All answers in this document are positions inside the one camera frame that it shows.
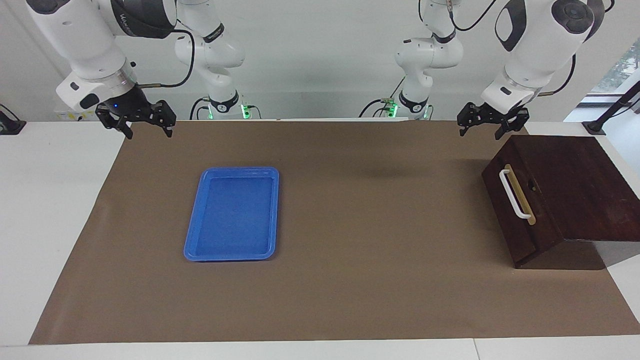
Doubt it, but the window with greenery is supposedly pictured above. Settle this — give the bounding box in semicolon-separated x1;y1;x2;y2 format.
590;37;640;96

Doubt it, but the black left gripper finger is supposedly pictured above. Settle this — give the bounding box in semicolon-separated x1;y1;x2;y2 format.
494;110;530;141
457;102;479;137

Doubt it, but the blue plastic tray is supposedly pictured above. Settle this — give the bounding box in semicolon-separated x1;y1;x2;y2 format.
183;166;280;262

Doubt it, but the black camera stand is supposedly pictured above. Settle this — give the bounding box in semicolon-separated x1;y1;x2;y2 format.
582;80;640;136

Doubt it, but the black desk mount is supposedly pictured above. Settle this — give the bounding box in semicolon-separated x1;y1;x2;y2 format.
0;103;27;136

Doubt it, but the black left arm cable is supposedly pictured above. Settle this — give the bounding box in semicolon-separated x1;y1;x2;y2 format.
447;0;617;97

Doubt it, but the white power strip box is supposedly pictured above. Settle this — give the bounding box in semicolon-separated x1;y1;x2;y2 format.
54;109;101;122

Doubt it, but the black base cable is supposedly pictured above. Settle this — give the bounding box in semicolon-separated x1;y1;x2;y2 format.
189;96;211;121
358;77;401;120

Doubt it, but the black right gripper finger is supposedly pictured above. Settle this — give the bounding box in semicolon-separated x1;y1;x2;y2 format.
149;99;177;139
94;104;135;140

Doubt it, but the brown table mat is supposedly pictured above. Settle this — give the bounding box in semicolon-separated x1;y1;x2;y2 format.
28;120;640;346

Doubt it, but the dark wooden cabinet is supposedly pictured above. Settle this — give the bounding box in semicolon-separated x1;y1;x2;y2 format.
481;134;640;271

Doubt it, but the wooden drawer with white handle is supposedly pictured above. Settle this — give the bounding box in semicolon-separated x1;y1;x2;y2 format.
481;135;564;269

